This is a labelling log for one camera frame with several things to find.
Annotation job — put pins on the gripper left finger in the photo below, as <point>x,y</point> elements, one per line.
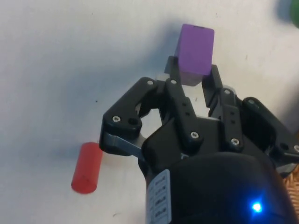
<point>130,109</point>

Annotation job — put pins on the purple triangular block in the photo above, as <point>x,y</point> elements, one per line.
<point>195,50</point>

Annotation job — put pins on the green ball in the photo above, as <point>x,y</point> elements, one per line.
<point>294,10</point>

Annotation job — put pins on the red cylinder block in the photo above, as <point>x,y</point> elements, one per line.
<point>87,168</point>

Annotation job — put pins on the wicker basket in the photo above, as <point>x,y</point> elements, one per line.
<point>293,196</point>

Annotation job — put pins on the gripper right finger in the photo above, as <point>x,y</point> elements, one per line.
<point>257,121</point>

